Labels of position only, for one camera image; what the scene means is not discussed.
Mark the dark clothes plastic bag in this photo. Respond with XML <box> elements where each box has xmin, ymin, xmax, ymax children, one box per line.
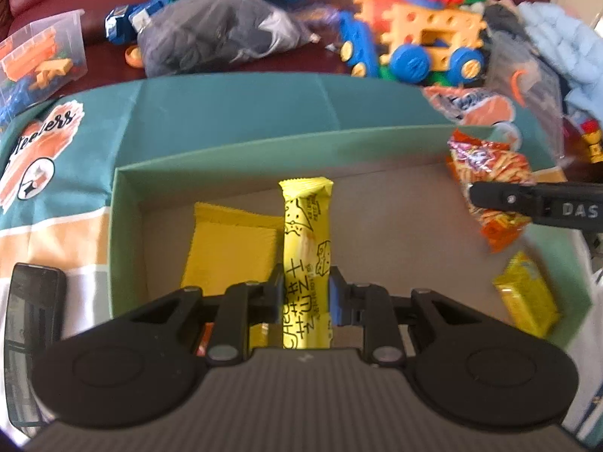
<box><xmin>137</xmin><ymin>0</ymin><xmax>318</xmax><ymax>78</ymax></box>

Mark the light blue down jacket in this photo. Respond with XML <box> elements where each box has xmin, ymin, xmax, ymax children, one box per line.
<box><xmin>518</xmin><ymin>2</ymin><xmax>602</xmax><ymax>124</ymax></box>

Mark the yellow snack packet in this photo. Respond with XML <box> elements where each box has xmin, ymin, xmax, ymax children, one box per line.
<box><xmin>180</xmin><ymin>200</ymin><xmax>286</xmax><ymax>349</ymax></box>

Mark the yellow blue toy vehicle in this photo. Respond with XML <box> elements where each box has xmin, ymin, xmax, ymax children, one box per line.
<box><xmin>339</xmin><ymin>0</ymin><xmax>487</xmax><ymax>87</ymax></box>

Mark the clear bin of toys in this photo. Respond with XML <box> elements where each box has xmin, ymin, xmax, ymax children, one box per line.
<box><xmin>1</xmin><ymin>9</ymin><xmax>88</xmax><ymax>128</ymax></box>

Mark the yellow cheese stick packet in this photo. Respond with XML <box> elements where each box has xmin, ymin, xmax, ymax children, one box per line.
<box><xmin>280</xmin><ymin>177</ymin><xmax>333</xmax><ymax>350</ymax></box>

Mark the red foil snack packet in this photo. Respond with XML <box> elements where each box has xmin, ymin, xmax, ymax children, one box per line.
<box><xmin>196</xmin><ymin>322</ymin><xmax>214</xmax><ymax>357</ymax></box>

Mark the black smartphone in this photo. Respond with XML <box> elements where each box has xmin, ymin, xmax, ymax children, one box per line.
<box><xmin>4</xmin><ymin>263</ymin><xmax>66</xmax><ymax>438</ymax></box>

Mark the yellow red toy figure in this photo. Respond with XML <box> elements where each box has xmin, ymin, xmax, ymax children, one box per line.
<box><xmin>580</xmin><ymin>118</ymin><xmax>603</xmax><ymax>163</ymax></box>

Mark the orange red chips bag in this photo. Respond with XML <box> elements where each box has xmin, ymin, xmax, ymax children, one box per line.
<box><xmin>447</xmin><ymin>128</ymin><xmax>534</xmax><ymax>252</ymax></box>

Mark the small yellow candy packet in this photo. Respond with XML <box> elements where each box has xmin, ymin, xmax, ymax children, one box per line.
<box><xmin>493</xmin><ymin>251</ymin><xmax>560</xmax><ymax>339</ymax></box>

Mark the teal cardboard box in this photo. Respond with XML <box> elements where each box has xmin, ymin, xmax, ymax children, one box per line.
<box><xmin>108</xmin><ymin>125</ymin><xmax>594</xmax><ymax>349</ymax></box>

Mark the clear plastic lid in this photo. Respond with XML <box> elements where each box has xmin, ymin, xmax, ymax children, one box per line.
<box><xmin>485</xmin><ymin>31</ymin><xmax>564</xmax><ymax>160</ymax></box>

